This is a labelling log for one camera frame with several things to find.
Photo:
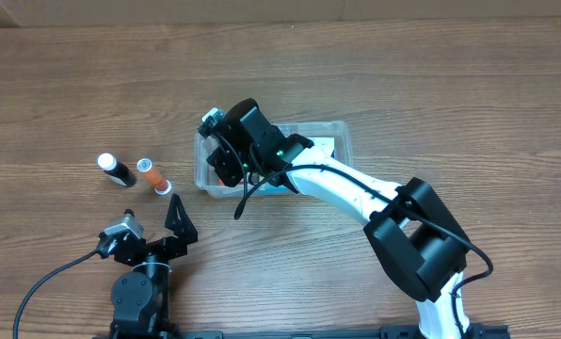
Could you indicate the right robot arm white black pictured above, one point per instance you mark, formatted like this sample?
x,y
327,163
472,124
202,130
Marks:
x,y
418,242

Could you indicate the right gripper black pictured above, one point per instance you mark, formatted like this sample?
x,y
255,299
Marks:
x,y
226,168

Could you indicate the clear plastic container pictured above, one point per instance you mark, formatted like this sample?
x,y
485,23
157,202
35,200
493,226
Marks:
x,y
205,178

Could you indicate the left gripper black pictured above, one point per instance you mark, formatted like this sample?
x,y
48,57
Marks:
x,y
153,250

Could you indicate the blue medicine box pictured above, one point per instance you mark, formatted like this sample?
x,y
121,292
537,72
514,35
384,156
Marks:
x,y
269,190

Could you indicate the white medicine box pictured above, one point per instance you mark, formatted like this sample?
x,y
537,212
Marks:
x,y
325,143

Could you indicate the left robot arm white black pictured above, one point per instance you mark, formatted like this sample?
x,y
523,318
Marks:
x,y
141,296

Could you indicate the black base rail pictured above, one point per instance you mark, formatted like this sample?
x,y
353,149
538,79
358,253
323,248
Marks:
x,y
477,331

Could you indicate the orange vial white cap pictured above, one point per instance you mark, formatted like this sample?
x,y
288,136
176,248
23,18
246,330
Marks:
x,y
158,181

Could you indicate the black vial white cap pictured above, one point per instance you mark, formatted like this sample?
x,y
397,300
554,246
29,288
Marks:
x,y
115,170

